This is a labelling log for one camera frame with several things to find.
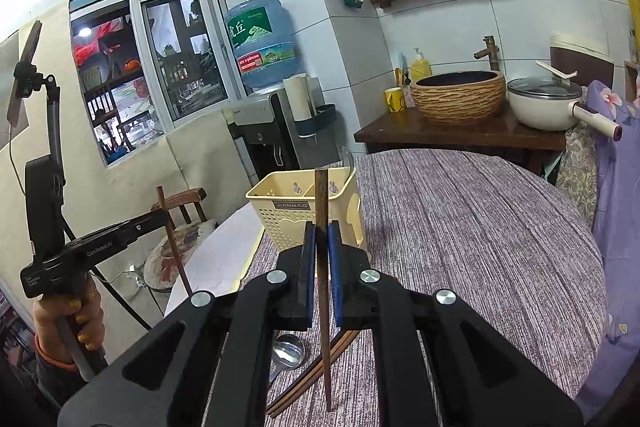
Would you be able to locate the sliding glass window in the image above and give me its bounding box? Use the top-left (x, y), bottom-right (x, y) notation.
top-left (69, 0), bottom-right (247, 166)

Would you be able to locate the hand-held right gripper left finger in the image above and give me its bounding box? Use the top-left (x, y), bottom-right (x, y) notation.
top-left (57, 222), bottom-right (318, 427)

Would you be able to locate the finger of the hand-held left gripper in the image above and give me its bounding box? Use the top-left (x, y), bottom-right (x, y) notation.
top-left (121, 210), bottom-right (174, 243)

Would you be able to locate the metal spoon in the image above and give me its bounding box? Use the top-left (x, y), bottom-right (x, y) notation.
top-left (269, 333), bottom-right (306, 400)

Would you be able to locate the person's left hand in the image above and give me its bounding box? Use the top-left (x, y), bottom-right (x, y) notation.
top-left (32, 279), bottom-right (106, 365)

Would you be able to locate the black phone stand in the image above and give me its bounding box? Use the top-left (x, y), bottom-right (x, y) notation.
top-left (14, 62), bottom-right (66, 170)

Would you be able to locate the white rice paddle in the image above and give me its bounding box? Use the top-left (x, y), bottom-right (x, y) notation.
top-left (535, 60), bottom-right (578, 82)

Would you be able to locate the paisley patterned cloth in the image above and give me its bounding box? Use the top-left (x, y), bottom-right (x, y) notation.
top-left (555, 127), bottom-right (598, 233)

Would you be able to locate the brown wooden chopstick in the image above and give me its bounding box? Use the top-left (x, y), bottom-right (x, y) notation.
top-left (156, 186), bottom-right (194, 297)
top-left (265, 330), bottom-right (351, 414)
top-left (270, 331), bottom-right (362, 419)
top-left (314, 168), bottom-right (333, 412)

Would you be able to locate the wooden chair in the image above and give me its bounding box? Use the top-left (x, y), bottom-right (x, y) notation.
top-left (150, 188), bottom-right (208, 228)

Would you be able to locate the purple floral cloth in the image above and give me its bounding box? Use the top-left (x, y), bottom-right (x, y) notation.
top-left (580, 79), bottom-right (640, 423)

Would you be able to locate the grey water dispenser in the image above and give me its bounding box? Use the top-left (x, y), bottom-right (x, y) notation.
top-left (227, 89), bottom-right (341, 188)

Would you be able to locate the yellow mug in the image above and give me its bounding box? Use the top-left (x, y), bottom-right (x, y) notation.
top-left (384, 87), bottom-right (405, 114)

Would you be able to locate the smartphone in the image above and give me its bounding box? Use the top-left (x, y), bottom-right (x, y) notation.
top-left (7, 21), bottom-right (43, 126)

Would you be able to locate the woven pattern wash basin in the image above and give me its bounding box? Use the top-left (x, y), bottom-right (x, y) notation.
top-left (410, 69), bottom-right (506, 124)

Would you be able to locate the bronze faucet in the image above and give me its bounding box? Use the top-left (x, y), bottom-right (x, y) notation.
top-left (474, 36), bottom-right (501, 72)

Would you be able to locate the white paper cup stack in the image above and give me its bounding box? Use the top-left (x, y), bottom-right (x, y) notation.
top-left (282, 73), bottom-right (318, 128)

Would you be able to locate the purple striped tablecloth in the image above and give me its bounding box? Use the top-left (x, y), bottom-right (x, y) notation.
top-left (165, 149), bottom-right (608, 427)

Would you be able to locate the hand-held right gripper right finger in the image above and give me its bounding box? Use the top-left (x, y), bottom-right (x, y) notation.
top-left (327, 221), bottom-right (586, 427)

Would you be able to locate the cream plastic utensil holder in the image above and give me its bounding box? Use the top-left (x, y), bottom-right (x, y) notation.
top-left (245, 166), bottom-right (373, 264)

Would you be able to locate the glass pot lid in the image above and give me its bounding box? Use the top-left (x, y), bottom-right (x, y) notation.
top-left (507, 76), bottom-right (583, 102)

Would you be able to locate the white cooking pot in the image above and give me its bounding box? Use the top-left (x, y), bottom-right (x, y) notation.
top-left (506, 77), bottom-right (623, 142)

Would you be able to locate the blue water jug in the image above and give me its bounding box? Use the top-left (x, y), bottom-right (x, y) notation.
top-left (223, 0), bottom-right (302, 90)

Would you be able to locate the brown white rice cooker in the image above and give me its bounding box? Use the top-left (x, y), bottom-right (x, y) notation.
top-left (549, 33), bottom-right (616, 90)

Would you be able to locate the yellow soap dispenser bottle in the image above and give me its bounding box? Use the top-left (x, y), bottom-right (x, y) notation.
top-left (410, 48), bottom-right (432, 82)

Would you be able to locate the round cat print cushion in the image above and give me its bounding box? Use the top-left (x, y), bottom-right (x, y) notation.
top-left (144, 219), bottom-right (218, 293)

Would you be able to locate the person's left forearm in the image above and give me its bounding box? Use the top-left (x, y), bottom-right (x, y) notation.
top-left (30, 347), bottom-right (108, 408)

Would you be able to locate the blue cup holder tray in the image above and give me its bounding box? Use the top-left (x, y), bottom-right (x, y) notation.
top-left (295, 103), bottom-right (337, 138)

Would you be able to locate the dark wooden cabinet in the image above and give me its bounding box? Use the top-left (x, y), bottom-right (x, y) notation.
top-left (354, 104), bottom-right (568, 175)

